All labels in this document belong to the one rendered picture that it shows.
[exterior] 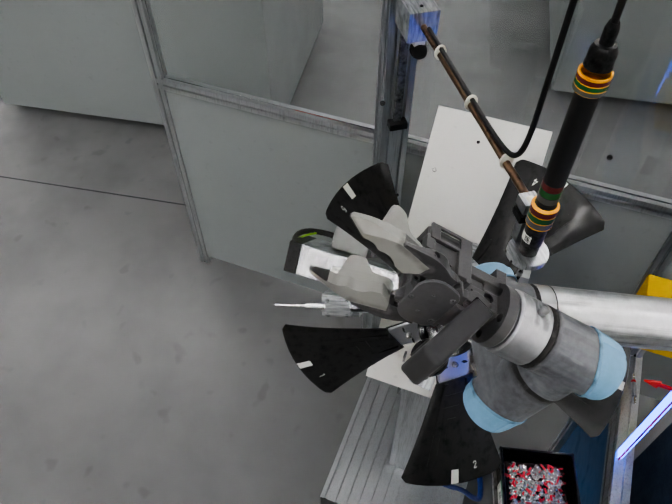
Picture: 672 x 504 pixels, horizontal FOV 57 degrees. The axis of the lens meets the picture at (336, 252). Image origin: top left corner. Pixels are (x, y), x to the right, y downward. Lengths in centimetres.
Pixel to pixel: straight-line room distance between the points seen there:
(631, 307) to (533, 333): 28
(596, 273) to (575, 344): 148
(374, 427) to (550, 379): 169
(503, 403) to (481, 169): 80
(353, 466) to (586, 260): 106
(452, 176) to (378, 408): 117
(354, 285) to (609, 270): 158
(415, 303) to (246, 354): 202
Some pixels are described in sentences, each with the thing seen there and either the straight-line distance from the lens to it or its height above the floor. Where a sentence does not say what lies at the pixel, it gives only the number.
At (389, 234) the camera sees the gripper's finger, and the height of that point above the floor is 182.
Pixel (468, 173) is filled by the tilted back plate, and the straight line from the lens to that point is 148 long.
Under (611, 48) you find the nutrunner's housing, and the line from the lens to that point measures 85.
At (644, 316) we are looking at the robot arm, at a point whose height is 155.
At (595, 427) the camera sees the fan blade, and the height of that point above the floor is 113.
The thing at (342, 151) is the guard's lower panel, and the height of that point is 89.
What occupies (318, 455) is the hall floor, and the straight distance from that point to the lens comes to 242.
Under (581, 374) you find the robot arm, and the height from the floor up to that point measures 166.
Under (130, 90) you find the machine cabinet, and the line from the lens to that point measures 355.
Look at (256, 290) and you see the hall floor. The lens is 281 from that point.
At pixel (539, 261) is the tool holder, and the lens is 109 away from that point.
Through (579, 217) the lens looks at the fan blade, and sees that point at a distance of 124.
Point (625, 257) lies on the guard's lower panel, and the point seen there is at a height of 76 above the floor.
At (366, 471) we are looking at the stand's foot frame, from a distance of 232.
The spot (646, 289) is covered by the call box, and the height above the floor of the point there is 107.
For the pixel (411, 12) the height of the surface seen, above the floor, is 156.
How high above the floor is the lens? 226
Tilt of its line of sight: 51 degrees down
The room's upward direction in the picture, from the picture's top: straight up
